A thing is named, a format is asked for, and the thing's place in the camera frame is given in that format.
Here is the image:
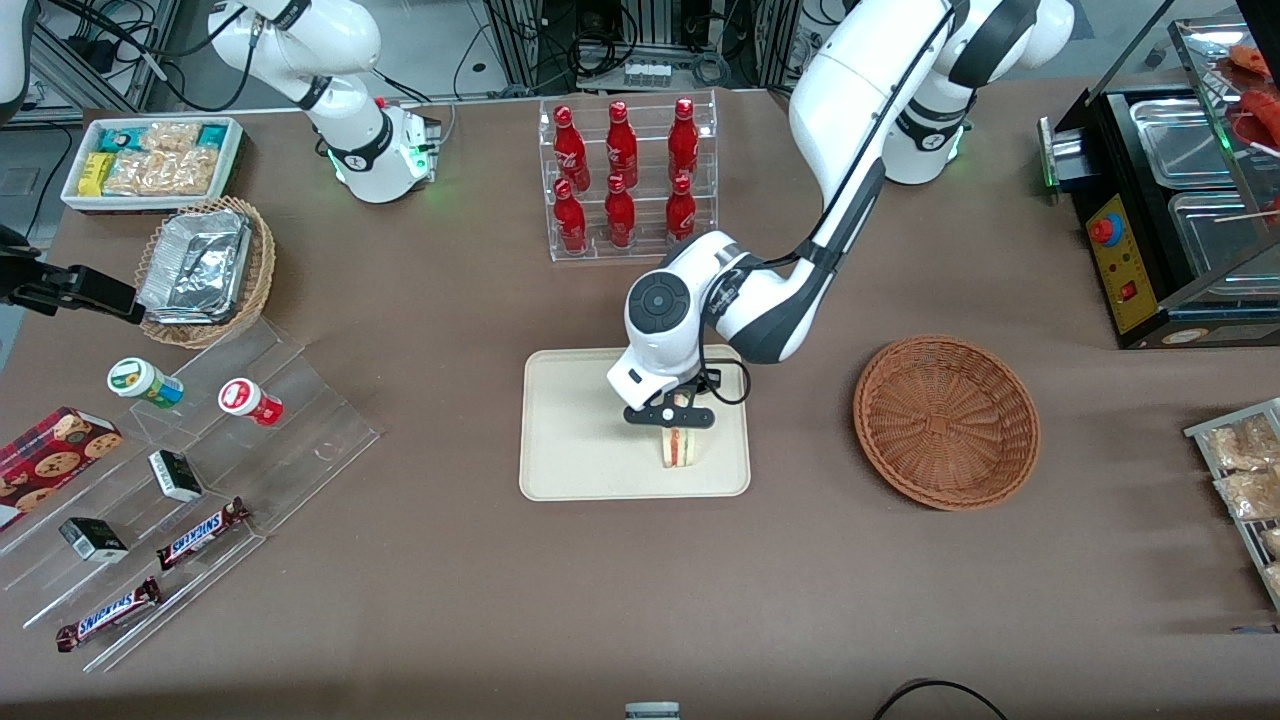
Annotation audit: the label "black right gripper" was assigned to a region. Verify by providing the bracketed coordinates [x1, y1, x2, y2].
[0, 226, 144, 326]

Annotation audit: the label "triangle sandwich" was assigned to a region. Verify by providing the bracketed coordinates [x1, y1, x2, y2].
[657, 392, 702, 471]

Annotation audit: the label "cream rectangular serving tray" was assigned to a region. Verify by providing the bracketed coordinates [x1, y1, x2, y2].
[518, 344, 753, 502]

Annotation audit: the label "light tan wicker basket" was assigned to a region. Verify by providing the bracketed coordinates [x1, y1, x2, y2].
[134, 195, 278, 350]

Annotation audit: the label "round brown wicker basket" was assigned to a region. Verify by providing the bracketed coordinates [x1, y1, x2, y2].
[852, 334, 1042, 512]

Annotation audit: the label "tray of packaged snacks right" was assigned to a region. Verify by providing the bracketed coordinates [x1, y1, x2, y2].
[1184, 397, 1280, 613]

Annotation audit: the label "white rectangular snack bin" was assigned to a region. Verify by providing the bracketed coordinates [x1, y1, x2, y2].
[60, 115, 247, 216]

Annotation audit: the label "green lidded snack cup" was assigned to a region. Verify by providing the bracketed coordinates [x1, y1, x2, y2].
[107, 357, 185, 410]

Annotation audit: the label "stacked aluminium foil trays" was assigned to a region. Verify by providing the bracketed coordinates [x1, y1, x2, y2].
[137, 210, 253, 326]

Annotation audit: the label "yellow snack packet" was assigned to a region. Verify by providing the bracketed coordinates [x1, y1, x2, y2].
[78, 151, 117, 199]

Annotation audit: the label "clear rice cracker bag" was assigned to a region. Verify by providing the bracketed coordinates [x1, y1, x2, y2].
[140, 121, 202, 154]
[103, 150, 161, 197]
[152, 146, 220, 197]

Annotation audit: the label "red cookie box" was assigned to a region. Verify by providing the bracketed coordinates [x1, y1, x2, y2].
[0, 405, 124, 533]

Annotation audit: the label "clear acrylic bottle rack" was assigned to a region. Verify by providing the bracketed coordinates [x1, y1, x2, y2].
[537, 89, 720, 264]

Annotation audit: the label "red lidded snack cup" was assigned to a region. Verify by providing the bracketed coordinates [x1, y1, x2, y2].
[217, 377, 285, 429]

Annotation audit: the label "small black white box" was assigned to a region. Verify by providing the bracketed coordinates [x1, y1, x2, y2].
[147, 449, 205, 504]
[57, 516, 130, 564]

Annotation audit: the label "red cola bottle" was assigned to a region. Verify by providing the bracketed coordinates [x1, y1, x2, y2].
[603, 173, 638, 250]
[552, 178, 590, 254]
[667, 97, 700, 187]
[664, 174, 699, 244]
[604, 100, 640, 189]
[552, 104, 592, 193]

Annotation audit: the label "clear acrylic stepped stand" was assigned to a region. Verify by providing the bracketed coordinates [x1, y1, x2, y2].
[0, 314, 382, 674]

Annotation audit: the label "brown snickers bar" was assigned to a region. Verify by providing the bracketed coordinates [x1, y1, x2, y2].
[54, 577, 164, 654]
[154, 497, 252, 572]

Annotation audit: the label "black food warmer cabinet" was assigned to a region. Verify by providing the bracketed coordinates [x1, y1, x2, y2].
[1038, 15, 1280, 351]

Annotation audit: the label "steel warmer pan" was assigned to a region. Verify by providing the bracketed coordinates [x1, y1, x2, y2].
[1167, 189, 1280, 279]
[1128, 97, 1239, 191]

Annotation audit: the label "black looped cable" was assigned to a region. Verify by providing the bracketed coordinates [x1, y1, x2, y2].
[870, 678, 1011, 720]

